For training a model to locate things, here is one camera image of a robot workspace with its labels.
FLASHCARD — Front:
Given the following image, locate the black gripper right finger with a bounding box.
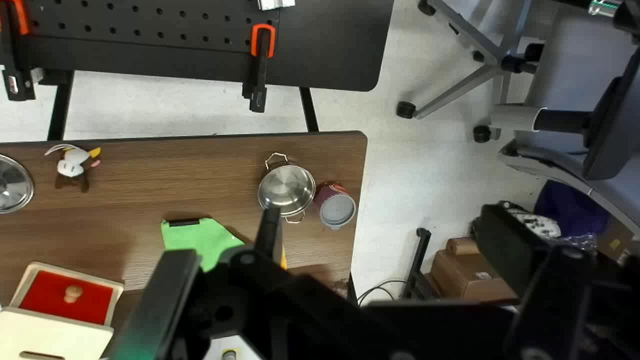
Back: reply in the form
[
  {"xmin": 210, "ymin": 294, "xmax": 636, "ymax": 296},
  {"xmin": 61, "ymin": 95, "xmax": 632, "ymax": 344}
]
[{"xmin": 254, "ymin": 203, "xmax": 287, "ymax": 266}]

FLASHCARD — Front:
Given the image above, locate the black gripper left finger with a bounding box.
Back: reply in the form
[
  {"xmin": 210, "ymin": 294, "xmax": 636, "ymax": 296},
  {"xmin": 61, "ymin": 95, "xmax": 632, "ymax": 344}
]
[{"xmin": 106, "ymin": 247, "xmax": 202, "ymax": 360}]

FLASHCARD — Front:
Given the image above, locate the green towel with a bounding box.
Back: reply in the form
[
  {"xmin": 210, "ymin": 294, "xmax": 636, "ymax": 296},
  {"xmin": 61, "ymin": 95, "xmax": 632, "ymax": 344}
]
[{"xmin": 158, "ymin": 213, "xmax": 246, "ymax": 274}]

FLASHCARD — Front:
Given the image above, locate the small steel pot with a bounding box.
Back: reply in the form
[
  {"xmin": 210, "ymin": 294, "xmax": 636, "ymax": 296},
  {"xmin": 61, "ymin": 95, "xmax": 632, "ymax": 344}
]
[{"xmin": 257, "ymin": 150, "xmax": 318, "ymax": 226}]

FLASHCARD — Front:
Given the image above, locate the maroon can white lid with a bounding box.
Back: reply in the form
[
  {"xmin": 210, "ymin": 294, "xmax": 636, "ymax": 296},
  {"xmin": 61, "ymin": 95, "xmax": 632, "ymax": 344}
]
[{"xmin": 315, "ymin": 179, "xmax": 360, "ymax": 232}]

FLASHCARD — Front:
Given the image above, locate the wooden box red drawer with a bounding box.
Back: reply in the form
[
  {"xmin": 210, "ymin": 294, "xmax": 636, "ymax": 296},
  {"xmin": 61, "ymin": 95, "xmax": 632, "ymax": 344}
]
[{"xmin": 0, "ymin": 259, "xmax": 128, "ymax": 360}]

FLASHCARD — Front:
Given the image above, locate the small plush toy animal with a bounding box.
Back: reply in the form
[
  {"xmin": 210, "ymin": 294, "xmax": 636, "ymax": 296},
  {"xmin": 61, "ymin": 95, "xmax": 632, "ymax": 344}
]
[{"xmin": 43, "ymin": 144, "xmax": 105, "ymax": 179}]

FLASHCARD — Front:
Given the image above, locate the silver pot lid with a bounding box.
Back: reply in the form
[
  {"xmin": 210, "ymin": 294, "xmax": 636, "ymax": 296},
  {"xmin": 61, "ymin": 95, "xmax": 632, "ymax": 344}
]
[{"xmin": 0, "ymin": 152, "xmax": 37, "ymax": 215}]

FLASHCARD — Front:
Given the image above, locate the brown cardboard box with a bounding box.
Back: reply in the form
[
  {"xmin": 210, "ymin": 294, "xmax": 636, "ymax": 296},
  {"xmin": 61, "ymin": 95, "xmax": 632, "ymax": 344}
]
[{"xmin": 428, "ymin": 236, "xmax": 521, "ymax": 305}]

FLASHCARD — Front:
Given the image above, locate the black perforated workbench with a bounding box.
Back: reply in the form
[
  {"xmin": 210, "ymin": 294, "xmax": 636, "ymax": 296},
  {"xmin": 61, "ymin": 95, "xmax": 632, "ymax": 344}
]
[{"xmin": 0, "ymin": 0, "xmax": 397, "ymax": 141}]

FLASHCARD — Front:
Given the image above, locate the black storage case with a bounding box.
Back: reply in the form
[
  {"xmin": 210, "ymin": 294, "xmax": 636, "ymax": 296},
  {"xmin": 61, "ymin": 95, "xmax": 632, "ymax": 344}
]
[{"xmin": 468, "ymin": 200, "xmax": 558, "ymax": 296}]

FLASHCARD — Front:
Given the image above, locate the blue cloth bag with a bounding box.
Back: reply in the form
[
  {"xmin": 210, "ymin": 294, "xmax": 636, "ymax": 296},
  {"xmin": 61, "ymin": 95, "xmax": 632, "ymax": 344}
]
[{"xmin": 534, "ymin": 177, "xmax": 611, "ymax": 239}]

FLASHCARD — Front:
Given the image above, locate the grey office chair black armrest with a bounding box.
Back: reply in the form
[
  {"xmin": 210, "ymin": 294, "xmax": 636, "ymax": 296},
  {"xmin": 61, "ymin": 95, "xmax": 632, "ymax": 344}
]
[{"xmin": 395, "ymin": 0, "xmax": 640, "ymax": 241}]

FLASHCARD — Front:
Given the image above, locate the black clamp orange handle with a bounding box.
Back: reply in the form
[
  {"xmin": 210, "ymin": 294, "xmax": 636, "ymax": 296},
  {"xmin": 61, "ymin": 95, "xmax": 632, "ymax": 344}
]
[
  {"xmin": 241, "ymin": 22, "xmax": 280, "ymax": 114},
  {"xmin": 0, "ymin": 0, "xmax": 39, "ymax": 104}
]

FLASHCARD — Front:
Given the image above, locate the aluminium extrusion rail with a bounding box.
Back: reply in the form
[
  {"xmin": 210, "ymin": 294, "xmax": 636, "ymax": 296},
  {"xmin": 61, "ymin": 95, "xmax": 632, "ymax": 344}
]
[{"xmin": 258, "ymin": 0, "xmax": 299, "ymax": 11}]

